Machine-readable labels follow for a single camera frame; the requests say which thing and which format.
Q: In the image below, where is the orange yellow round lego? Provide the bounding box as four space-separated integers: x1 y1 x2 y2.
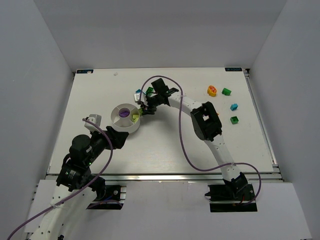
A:
207 85 217 97

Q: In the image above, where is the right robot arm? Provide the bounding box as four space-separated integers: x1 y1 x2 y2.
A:
137 75 248 198

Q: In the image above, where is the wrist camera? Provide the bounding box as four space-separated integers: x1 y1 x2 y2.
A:
134 92 148 106
84 114 102 132

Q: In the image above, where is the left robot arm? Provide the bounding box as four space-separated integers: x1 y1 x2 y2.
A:
30 126 129 240

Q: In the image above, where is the small green lego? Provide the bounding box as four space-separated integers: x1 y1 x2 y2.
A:
230 116 239 125

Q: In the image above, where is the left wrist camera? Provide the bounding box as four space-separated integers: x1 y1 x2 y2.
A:
84 114 102 132

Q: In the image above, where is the green lego right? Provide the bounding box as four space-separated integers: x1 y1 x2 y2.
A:
221 88 232 96

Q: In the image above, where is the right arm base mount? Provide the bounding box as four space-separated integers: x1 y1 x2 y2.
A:
204 184 258 213

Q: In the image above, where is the small blue lego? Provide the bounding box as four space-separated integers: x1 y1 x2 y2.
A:
230 103 238 111

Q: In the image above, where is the blue label sticker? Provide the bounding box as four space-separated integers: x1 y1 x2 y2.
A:
76 69 94 74
224 67 243 72

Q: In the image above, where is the left blue label sticker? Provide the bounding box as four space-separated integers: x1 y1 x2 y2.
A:
76 69 94 74

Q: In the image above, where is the purple long lego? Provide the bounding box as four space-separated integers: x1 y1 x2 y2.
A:
118 108 130 118

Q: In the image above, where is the aluminium table rail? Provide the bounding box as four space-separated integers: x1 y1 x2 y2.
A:
45 171 284 183

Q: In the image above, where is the dark green lego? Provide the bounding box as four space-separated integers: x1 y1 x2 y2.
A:
145 87 155 97

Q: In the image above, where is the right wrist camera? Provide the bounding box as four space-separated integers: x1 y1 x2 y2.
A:
134 92 148 106

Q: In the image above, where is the right blue label sticker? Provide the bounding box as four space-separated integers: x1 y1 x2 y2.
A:
224 67 243 72

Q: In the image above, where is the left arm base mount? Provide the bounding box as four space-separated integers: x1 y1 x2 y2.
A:
87 182 127 211

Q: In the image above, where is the white round divided container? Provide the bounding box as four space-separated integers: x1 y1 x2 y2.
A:
110 103 141 134

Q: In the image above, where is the lime square lego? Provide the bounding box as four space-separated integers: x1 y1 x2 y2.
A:
131 114 140 124

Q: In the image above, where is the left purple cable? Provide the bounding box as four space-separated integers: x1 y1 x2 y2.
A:
6 118 113 240

